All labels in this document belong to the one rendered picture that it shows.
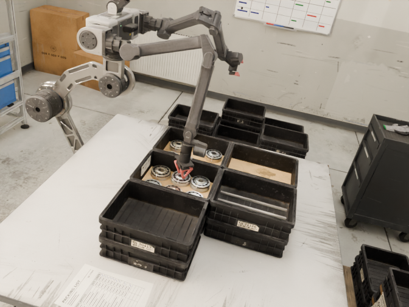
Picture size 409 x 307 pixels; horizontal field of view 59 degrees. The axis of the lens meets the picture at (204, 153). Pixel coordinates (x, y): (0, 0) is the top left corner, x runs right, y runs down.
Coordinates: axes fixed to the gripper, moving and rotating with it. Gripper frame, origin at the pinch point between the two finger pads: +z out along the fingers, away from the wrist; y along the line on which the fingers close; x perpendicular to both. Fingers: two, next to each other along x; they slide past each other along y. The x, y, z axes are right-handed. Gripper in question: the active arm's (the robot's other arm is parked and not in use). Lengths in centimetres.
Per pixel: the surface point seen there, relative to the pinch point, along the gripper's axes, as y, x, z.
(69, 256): -19, 61, 18
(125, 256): -32, 41, 13
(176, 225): -29.8, 16.3, 4.1
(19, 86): 224, 55, 49
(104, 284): -39, 51, 17
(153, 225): -26.1, 26.3, 4.4
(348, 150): 88, -280, 82
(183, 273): -50, 22, 11
